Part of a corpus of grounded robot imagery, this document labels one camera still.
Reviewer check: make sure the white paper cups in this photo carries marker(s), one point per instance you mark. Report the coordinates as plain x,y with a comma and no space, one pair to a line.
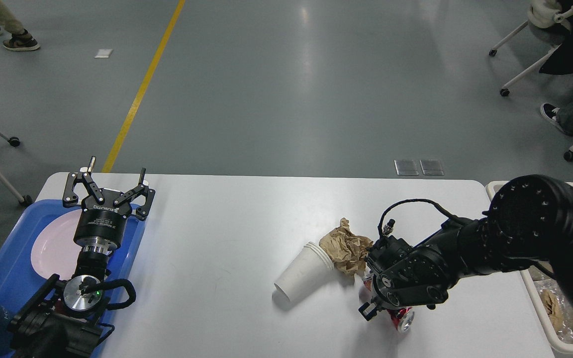
307,272

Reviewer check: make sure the black sneaker at right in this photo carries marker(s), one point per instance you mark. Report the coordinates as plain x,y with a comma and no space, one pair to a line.
549,112

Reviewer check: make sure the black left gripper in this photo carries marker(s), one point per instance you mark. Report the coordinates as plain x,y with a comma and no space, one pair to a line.
101,223

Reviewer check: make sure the person in khaki trousers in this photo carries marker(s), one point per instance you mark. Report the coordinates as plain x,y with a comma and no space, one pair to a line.
20,38

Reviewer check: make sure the crushed red can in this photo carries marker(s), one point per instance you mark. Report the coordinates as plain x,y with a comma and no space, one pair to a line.
401,318

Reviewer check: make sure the pink plate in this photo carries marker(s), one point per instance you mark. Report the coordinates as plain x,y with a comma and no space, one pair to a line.
56,251

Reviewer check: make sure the foil ball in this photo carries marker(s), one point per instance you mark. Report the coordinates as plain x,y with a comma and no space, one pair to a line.
543,281

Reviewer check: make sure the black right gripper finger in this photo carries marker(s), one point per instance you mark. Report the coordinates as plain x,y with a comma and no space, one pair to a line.
370,309

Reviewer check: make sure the beige plastic bin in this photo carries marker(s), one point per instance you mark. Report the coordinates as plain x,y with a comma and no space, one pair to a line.
558,347

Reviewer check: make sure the metal floor socket plate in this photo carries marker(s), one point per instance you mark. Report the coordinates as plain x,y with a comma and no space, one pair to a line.
406,168

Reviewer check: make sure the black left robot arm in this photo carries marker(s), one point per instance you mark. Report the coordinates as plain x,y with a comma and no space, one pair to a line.
63,317

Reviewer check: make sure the brown paper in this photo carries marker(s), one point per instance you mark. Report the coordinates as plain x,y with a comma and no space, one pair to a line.
346,250
552,308

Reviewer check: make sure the white office chair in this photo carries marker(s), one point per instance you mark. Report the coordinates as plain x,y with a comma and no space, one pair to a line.
552,22

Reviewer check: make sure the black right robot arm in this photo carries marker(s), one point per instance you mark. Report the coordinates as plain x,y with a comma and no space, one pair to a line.
529,221

